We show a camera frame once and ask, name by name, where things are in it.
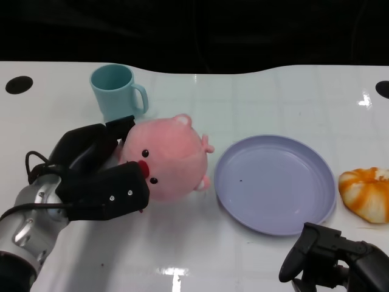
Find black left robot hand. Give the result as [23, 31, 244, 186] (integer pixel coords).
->
[48, 114, 151, 221]

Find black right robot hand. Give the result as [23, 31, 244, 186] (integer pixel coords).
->
[278, 221, 389, 292]

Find black looped wrist cable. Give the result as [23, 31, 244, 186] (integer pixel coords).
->
[24, 151, 61, 185]

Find black straight wrist cable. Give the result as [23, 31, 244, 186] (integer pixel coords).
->
[0, 203, 74, 220]

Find teal plastic mug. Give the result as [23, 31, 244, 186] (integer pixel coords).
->
[89, 63, 149, 122]

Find black round table grommet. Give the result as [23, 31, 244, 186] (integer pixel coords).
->
[374, 80, 389, 99]
[5, 75, 33, 95]

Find pink plush beaver doll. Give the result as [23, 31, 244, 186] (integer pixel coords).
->
[117, 113, 215, 203]

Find orange white striped bread toy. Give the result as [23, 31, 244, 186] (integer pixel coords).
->
[338, 166, 389, 225]

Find lavender plastic plate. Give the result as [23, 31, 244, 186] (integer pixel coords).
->
[213, 134, 337, 237]

